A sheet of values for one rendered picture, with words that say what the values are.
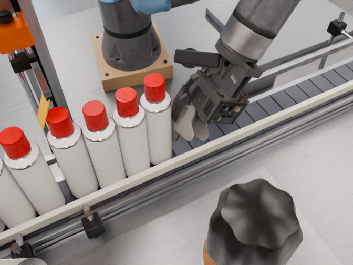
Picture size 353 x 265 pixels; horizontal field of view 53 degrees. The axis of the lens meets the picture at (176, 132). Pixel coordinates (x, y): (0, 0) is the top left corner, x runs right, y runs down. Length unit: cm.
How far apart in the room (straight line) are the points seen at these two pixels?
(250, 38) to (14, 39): 32
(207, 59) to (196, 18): 56
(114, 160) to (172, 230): 16
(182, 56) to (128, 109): 16
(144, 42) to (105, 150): 38
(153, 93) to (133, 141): 9
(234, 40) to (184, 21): 60
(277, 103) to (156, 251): 43
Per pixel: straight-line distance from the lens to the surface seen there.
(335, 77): 95
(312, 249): 66
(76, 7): 124
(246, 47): 54
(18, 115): 92
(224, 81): 57
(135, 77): 90
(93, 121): 53
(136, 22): 84
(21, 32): 51
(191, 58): 62
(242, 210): 32
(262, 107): 82
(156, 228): 64
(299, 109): 79
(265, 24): 54
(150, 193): 69
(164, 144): 64
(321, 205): 77
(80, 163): 59
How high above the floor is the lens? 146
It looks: 51 degrees down
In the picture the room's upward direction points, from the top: straight up
